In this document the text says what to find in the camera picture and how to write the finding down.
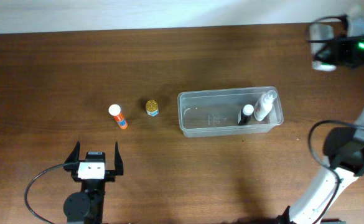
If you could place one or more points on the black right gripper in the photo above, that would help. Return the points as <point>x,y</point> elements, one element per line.
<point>338,53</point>

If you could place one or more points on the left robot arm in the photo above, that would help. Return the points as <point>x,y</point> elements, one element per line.
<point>86,205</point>

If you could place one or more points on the small gold-lidded balm jar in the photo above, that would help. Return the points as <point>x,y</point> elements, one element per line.
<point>152,108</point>

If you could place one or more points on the orange Redoxon tablet tube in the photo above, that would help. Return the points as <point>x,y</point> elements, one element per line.
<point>115,111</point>

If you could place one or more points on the white spray bottle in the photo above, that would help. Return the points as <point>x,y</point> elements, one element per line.
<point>264,105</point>

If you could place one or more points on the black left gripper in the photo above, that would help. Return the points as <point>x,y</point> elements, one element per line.
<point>110,175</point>

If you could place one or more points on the white green medicine box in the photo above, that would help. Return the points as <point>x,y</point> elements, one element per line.
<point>320,32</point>

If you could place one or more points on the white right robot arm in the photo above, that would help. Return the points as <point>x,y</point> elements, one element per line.
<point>343,148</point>

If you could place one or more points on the dark bottle white cap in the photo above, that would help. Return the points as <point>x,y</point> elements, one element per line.
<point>244,115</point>

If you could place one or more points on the clear plastic container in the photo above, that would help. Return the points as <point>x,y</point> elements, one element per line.
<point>215,112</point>

